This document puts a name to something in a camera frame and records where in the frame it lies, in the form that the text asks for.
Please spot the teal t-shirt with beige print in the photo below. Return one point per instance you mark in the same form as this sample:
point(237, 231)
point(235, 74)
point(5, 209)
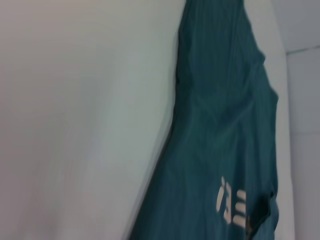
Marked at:
point(212, 100)

